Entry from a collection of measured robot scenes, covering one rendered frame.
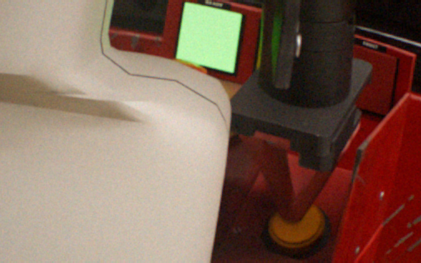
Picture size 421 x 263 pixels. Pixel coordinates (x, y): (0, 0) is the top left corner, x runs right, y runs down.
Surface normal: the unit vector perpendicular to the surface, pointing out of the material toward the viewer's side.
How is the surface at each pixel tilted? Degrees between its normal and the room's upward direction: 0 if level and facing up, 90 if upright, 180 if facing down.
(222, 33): 90
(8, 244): 82
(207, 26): 90
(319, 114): 14
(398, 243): 90
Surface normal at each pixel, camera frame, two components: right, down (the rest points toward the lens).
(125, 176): -0.04, 0.18
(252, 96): 0.04, -0.85
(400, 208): -0.26, 0.29
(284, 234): -0.11, -0.62
